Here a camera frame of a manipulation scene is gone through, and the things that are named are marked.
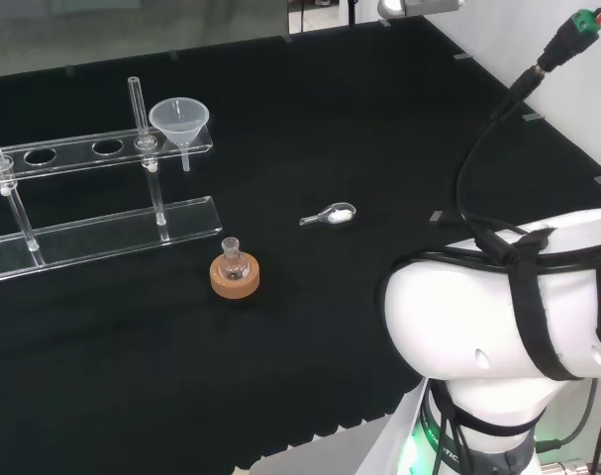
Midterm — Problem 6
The translucent plastic funnel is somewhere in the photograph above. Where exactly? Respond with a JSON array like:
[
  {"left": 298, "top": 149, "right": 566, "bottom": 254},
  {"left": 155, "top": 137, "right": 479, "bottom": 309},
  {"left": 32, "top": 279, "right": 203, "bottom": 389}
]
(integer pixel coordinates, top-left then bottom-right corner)
[{"left": 148, "top": 96, "right": 211, "bottom": 173}]

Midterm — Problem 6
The clear acrylic funnel stand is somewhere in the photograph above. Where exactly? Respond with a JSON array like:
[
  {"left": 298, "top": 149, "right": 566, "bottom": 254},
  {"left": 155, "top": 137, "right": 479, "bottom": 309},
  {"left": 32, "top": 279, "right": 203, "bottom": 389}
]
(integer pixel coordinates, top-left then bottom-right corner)
[{"left": 0, "top": 75, "right": 225, "bottom": 284}]

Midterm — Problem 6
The small round-bottom glass flask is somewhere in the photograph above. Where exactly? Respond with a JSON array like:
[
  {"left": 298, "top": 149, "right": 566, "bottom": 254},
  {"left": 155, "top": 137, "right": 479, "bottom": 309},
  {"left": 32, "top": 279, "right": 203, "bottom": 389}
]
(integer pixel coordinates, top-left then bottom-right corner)
[{"left": 219, "top": 237, "right": 250, "bottom": 281}]

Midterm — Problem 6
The black bench cloth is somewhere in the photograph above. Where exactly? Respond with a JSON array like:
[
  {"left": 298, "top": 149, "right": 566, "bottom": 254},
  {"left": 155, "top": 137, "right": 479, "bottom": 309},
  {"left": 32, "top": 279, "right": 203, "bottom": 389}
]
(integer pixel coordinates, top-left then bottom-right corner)
[{"left": 0, "top": 14, "right": 601, "bottom": 471}]

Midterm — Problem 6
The brown cork ring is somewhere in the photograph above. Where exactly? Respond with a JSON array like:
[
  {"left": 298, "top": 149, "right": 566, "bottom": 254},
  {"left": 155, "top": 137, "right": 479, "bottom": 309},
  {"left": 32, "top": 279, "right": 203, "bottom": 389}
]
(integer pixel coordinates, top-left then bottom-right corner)
[{"left": 209, "top": 252, "right": 260, "bottom": 300}]

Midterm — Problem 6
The black cable with green connector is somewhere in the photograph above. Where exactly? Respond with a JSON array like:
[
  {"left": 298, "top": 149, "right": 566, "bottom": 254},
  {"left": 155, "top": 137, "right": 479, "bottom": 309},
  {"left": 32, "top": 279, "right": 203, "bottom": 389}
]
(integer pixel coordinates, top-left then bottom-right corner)
[{"left": 455, "top": 8, "right": 601, "bottom": 268}]

